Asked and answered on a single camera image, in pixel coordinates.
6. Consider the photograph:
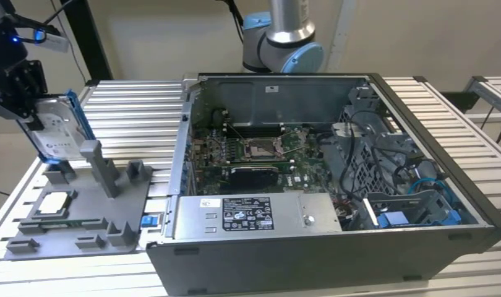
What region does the black open PC case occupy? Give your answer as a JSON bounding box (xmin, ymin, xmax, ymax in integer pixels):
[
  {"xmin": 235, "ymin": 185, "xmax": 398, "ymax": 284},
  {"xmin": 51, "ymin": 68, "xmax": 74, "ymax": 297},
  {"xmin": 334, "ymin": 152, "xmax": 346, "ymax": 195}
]
[{"xmin": 145, "ymin": 72, "xmax": 501, "ymax": 296}]

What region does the metal slat side table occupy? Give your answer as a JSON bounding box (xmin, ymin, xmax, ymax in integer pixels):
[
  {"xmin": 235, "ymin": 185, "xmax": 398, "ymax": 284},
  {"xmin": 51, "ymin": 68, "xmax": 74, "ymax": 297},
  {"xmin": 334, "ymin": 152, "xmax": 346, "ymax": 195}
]
[{"xmin": 463, "ymin": 75, "xmax": 501, "ymax": 123}]

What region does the light blue wire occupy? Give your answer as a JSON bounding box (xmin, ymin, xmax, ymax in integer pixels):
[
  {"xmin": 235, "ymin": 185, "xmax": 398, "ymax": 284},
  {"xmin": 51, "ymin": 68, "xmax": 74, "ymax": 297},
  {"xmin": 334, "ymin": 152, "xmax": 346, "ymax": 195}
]
[{"xmin": 410, "ymin": 176, "xmax": 460, "ymax": 215}]

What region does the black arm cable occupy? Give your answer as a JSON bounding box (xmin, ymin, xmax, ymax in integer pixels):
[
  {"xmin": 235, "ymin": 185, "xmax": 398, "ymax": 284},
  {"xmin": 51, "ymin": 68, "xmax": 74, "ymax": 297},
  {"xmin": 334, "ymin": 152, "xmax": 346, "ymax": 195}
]
[{"xmin": 222, "ymin": 0, "xmax": 246, "ymax": 44}]

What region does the silver power supply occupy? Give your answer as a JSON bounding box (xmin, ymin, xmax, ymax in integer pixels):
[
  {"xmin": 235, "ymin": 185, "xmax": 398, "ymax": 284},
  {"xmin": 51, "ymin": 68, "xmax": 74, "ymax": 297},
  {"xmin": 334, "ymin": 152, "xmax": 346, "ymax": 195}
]
[{"xmin": 173, "ymin": 193, "xmax": 343, "ymax": 241}]

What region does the metal socket cover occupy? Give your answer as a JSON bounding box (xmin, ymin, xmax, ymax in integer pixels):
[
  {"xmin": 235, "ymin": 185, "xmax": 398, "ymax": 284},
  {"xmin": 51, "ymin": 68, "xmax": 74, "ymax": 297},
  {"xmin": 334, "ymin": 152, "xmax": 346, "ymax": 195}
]
[{"xmin": 275, "ymin": 127, "xmax": 311, "ymax": 156}]

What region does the CPU socket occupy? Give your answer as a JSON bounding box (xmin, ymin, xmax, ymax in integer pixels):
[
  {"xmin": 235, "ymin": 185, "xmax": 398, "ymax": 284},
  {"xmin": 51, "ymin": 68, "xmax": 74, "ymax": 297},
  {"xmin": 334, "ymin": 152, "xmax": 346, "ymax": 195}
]
[{"xmin": 243, "ymin": 138, "xmax": 284, "ymax": 160}]

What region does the green motherboard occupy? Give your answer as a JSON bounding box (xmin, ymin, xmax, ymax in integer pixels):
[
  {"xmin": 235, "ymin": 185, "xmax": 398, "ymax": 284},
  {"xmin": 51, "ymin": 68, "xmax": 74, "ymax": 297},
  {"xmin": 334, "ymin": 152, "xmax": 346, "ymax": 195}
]
[{"xmin": 187, "ymin": 123, "xmax": 336, "ymax": 196}]

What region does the black camera cable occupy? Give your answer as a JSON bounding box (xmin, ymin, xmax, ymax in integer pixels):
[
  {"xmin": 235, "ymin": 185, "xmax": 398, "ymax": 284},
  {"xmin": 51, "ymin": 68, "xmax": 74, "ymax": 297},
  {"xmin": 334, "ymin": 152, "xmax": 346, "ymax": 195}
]
[{"xmin": 42, "ymin": 0, "xmax": 75, "ymax": 26}]

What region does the black graphics card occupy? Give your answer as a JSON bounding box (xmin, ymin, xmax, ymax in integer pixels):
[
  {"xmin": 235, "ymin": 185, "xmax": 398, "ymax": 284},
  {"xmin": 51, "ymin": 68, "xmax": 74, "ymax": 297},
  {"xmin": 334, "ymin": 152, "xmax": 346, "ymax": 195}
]
[{"xmin": 229, "ymin": 165, "xmax": 280, "ymax": 190}]

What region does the blue carrier in bay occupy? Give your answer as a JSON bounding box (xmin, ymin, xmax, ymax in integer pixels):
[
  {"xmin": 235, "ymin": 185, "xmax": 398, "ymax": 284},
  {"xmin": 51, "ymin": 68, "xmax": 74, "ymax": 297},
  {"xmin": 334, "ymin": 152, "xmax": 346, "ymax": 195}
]
[{"xmin": 375, "ymin": 210, "xmax": 462, "ymax": 229}]

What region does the black upright post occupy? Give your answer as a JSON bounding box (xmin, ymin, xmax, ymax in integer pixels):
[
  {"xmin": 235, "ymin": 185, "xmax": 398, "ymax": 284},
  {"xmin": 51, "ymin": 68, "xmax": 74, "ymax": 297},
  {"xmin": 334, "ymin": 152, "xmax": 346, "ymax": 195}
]
[{"xmin": 63, "ymin": 0, "xmax": 113, "ymax": 82}]

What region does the thin locking lever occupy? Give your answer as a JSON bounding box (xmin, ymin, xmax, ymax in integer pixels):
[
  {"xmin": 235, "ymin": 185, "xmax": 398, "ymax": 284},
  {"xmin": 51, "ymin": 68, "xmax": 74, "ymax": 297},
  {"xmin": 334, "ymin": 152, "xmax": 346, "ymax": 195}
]
[{"xmin": 231, "ymin": 124, "xmax": 251, "ymax": 142}]

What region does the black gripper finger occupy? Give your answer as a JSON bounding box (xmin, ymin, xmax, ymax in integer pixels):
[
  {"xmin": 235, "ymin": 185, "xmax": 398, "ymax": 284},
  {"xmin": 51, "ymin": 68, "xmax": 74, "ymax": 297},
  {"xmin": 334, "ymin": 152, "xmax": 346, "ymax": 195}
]
[{"xmin": 3, "ymin": 60, "xmax": 49, "ymax": 131}]

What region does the silver CPU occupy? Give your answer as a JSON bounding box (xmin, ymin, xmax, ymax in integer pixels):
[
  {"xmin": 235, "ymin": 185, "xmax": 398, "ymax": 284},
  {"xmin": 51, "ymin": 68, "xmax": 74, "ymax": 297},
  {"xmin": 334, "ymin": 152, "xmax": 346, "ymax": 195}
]
[{"xmin": 34, "ymin": 191, "xmax": 78, "ymax": 216}]

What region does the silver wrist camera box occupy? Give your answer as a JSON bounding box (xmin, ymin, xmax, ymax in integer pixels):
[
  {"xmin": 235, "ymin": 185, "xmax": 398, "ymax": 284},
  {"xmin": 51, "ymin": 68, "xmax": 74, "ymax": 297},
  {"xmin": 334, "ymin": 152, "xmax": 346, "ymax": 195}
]
[{"xmin": 0, "ymin": 79, "xmax": 22, "ymax": 120}]

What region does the grey parts rack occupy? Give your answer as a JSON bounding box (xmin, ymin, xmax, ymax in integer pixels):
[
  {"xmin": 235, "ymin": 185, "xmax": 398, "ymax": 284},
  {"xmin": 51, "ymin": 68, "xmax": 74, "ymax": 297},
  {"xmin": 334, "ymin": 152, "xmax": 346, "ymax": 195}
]
[{"xmin": 3, "ymin": 140, "xmax": 154, "ymax": 261}]

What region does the black board heatsink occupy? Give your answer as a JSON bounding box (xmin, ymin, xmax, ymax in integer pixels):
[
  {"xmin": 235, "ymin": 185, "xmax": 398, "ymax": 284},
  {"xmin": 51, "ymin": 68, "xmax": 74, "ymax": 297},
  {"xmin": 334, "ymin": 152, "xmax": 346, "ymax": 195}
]
[{"xmin": 210, "ymin": 106, "xmax": 230, "ymax": 131}]

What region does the white camera with blue light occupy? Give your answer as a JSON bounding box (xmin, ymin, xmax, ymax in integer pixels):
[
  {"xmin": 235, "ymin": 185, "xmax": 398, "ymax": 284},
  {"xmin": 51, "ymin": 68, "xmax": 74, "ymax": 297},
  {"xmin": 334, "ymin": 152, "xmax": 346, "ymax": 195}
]
[{"xmin": 33, "ymin": 27, "xmax": 69, "ymax": 53}]

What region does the grey metal disk bay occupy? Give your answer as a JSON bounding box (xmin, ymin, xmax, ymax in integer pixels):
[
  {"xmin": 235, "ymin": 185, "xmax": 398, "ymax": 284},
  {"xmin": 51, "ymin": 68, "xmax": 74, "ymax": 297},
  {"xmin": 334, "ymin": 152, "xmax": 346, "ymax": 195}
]
[{"xmin": 319, "ymin": 103, "xmax": 460, "ymax": 230}]

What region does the hard disk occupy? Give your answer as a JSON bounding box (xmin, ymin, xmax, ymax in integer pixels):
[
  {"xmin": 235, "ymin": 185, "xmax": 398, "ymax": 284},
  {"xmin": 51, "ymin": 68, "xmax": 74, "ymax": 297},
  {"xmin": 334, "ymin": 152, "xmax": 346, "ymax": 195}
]
[{"xmin": 25, "ymin": 88, "xmax": 97, "ymax": 167}]

